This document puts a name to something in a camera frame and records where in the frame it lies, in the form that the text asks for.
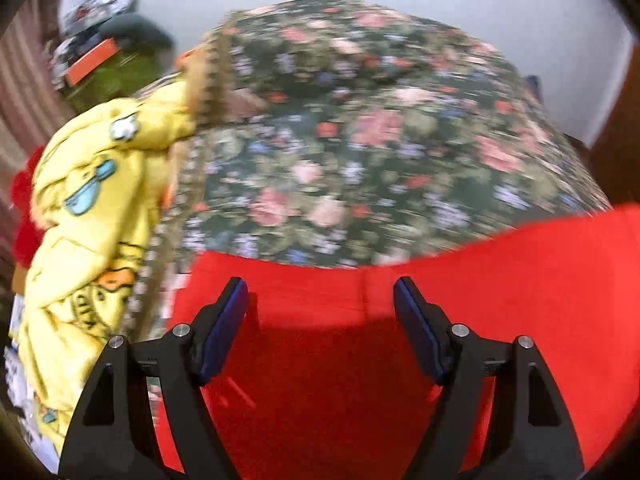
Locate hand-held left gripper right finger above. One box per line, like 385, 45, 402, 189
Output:
392, 276, 586, 480

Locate red plush toy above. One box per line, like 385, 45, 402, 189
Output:
9, 145, 48, 268

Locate green bundle with orange label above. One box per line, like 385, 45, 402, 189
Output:
65, 12, 176, 116

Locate yellow printed jacket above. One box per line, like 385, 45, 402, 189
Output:
10, 80, 201, 461

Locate striped curtain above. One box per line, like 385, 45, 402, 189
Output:
0, 0, 76, 281

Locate blue cloth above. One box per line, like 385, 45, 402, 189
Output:
522, 74, 546, 111

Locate wooden furniture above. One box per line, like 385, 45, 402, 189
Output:
565, 45, 640, 211

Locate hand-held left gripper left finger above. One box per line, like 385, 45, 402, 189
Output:
57, 276, 249, 480

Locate red garment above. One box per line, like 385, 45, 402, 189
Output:
150, 205, 640, 480

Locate printed white cloth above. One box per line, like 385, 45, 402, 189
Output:
0, 290, 61, 471

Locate printed plastic bag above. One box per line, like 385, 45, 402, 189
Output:
52, 0, 141, 63

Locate floral bedspread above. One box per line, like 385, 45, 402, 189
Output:
125, 0, 613, 331

